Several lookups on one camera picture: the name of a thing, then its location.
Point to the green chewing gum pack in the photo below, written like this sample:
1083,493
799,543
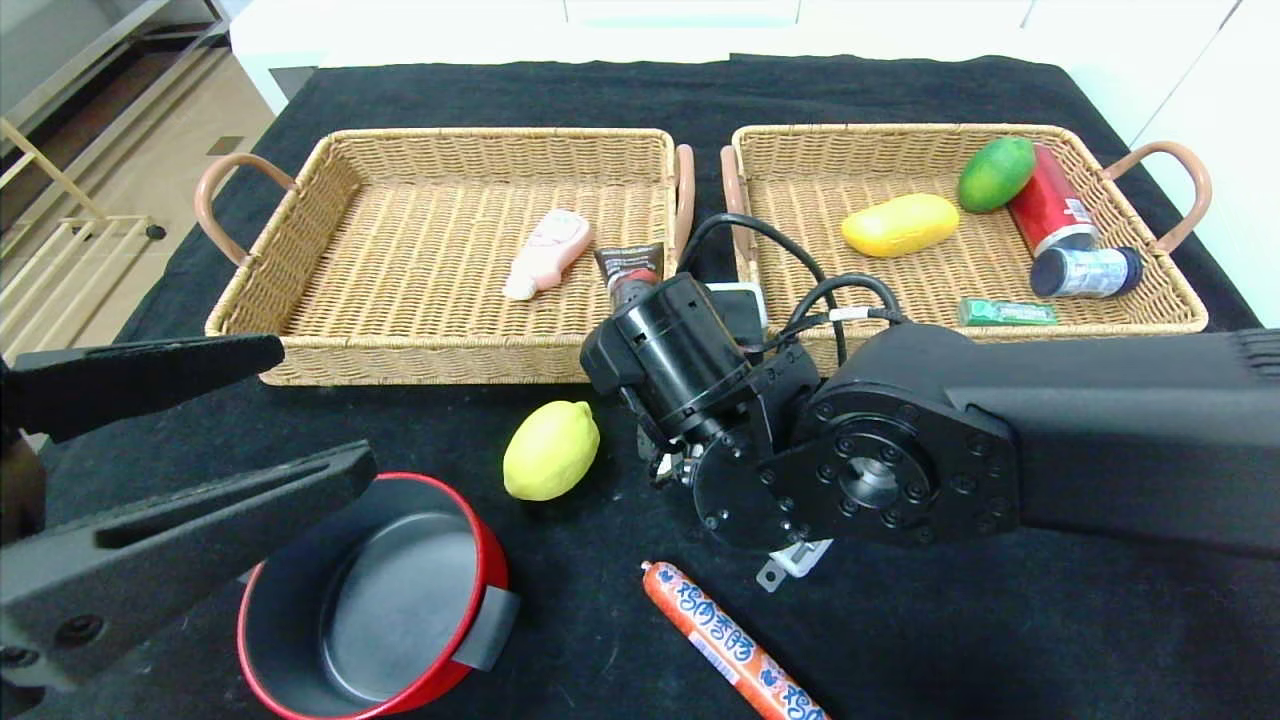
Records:
1005,312

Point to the clear plastic razor case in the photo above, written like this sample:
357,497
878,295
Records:
795,562

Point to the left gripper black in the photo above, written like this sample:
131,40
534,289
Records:
22,490

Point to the yellow wooden rack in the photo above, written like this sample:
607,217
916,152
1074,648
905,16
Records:
70,262

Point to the yellow mango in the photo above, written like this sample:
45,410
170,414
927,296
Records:
900,225

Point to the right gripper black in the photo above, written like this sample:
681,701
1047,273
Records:
668,462

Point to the grey metal shelf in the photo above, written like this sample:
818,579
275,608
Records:
90,60

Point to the black cosmetic tube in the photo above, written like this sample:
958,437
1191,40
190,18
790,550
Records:
625,265

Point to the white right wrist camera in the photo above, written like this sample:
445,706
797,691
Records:
738,300

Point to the green oval fruit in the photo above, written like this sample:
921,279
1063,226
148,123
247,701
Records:
995,175

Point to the rectangular wicker basket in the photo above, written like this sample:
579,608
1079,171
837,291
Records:
400,258
900,290

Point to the orange sausage stick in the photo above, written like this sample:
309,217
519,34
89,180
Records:
720,635

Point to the red drink can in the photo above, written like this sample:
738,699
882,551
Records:
1045,203

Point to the pink lotion bottle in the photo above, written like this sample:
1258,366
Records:
548,248

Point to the black tablecloth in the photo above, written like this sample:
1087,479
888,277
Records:
640,95

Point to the yellow lemon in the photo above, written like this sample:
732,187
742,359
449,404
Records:
550,452

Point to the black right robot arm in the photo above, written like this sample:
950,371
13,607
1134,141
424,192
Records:
1100,430

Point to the red pot black interior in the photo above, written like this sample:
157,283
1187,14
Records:
400,610

